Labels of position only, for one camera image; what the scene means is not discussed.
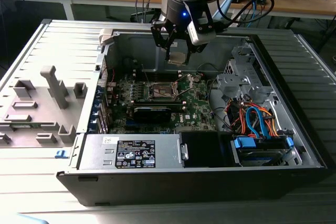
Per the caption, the green motherboard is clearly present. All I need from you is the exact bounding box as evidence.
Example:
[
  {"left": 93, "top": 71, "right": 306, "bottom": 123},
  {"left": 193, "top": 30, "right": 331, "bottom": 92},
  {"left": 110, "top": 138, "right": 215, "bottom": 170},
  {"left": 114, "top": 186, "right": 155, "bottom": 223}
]
[{"left": 106, "top": 69, "right": 219, "bottom": 134}]

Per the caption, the CPU socket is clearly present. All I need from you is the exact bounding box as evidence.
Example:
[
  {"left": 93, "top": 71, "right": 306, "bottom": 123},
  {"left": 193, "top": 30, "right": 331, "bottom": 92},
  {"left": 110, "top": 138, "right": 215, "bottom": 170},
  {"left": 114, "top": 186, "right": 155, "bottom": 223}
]
[{"left": 148, "top": 81, "right": 182, "bottom": 101}]

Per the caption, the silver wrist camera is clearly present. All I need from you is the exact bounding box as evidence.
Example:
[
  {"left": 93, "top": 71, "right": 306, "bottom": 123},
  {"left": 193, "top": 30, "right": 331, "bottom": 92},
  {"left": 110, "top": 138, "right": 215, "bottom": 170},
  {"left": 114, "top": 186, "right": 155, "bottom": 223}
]
[{"left": 187, "top": 18, "right": 217, "bottom": 46}]

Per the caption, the pale blue object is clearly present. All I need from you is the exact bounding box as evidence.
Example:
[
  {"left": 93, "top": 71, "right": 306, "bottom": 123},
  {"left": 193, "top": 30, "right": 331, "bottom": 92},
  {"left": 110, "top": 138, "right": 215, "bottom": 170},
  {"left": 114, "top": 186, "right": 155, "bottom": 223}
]
[{"left": 15, "top": 212, "right": 49, "bottom": 224}]

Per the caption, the white power strip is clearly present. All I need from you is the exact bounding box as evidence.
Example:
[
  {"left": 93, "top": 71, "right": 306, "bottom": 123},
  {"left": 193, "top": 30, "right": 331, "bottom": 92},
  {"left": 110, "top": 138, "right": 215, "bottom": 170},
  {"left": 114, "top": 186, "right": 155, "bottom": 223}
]
[{"left": 227, "top": 11, "right": 242, "bottom": 27}]

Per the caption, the grey plastic parts rack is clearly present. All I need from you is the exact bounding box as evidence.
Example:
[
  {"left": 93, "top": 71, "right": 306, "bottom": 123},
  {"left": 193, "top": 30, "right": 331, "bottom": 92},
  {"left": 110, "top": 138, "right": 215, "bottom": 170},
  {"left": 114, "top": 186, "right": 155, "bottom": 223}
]
[{"left": 0, "top": 65, "right": 89, "bottom": 149}]

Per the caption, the orange wire bundle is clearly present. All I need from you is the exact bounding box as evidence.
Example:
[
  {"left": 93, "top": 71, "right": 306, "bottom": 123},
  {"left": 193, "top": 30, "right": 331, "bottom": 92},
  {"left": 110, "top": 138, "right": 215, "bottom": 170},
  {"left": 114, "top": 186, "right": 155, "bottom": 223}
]
[{"left": 225, "top": 100, "right": 279, "bottom": 137}]

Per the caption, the grey power supply unit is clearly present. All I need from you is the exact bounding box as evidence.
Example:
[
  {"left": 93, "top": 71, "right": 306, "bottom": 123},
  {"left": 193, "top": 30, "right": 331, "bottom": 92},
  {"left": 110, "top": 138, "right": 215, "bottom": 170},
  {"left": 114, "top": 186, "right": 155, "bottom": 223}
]
[{"left": 76, "top": 133, "right": 190, "bottom": 171}]

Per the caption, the silver metal drive cage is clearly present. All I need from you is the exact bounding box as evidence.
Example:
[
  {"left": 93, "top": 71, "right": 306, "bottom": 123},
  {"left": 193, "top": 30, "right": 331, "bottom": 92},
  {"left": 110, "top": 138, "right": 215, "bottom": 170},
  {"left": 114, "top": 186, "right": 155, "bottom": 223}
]
[{"left": 215, "top": 45, "right": 276, "bottom": 104}]

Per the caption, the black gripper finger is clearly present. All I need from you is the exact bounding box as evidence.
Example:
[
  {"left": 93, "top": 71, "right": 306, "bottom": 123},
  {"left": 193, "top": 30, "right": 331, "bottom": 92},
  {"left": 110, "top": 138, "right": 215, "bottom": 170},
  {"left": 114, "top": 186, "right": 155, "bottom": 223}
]
[
  {"left": 183, "top": 30, "right": 208, "bottom": 66},
  {"left": 150, "top": 20, "right": 180, "bottom": 61}
]

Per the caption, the black camera cable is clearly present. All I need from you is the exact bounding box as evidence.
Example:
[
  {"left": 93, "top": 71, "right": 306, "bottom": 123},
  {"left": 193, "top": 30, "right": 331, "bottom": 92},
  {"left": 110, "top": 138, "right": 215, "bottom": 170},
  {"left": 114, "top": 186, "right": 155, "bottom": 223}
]
[{"left": 211, "top": 0, "right": 276, "bottom": 24}]

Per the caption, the metal socket cover frame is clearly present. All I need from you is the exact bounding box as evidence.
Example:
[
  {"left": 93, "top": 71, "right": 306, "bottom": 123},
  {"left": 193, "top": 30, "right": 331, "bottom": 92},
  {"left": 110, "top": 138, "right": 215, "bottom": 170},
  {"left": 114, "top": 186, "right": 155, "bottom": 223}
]
[{"left": 173, "top": 73, "right": 198, "bottom": 97}]

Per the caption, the silver CPU with green edge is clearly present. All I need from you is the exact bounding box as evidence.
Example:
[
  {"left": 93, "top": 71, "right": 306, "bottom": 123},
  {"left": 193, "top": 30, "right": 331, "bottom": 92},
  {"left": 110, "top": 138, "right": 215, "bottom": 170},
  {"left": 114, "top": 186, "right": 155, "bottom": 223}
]
[{"left": 167, "top": 51, "right": 188, "bottom": 65}]

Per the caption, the black graphics card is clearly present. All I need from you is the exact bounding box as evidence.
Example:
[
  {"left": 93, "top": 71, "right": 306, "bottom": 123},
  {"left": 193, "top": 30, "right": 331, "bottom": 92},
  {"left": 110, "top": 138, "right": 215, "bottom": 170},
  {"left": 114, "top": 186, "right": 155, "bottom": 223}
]
[{"left": 132, "top": 105, "right": 173, "bottom": 125}]

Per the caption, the expansion slot bracket panel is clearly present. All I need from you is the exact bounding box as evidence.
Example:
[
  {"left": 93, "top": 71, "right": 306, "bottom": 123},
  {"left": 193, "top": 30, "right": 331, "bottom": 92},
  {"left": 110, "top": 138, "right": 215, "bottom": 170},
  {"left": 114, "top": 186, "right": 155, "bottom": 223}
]
[{"left": 89, "top": 56, "right": 111, "bottom": 134}]

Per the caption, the black open PC case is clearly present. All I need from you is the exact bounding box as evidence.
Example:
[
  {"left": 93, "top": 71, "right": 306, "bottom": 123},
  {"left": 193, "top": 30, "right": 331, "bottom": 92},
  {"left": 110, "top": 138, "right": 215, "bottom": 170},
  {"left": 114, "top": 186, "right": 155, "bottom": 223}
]
[{"left": 56, "top": 27, "right": 329, "bottom": 208}]

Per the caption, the blue flat wire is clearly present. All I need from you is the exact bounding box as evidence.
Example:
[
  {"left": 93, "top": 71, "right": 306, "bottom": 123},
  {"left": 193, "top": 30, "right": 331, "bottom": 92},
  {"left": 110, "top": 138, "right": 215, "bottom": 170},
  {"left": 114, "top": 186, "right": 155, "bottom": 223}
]
[{"left": 245, "top": 104, "right": 271, "bottom": 141}]

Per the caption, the hard disk in blue carrier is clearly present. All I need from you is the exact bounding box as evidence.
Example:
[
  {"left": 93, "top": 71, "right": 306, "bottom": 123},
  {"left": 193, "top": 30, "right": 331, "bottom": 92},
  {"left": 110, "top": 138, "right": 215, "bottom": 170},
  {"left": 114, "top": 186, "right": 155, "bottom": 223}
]
[{"left": 230, "top": 135, "right": 295, "bottom": 167}]

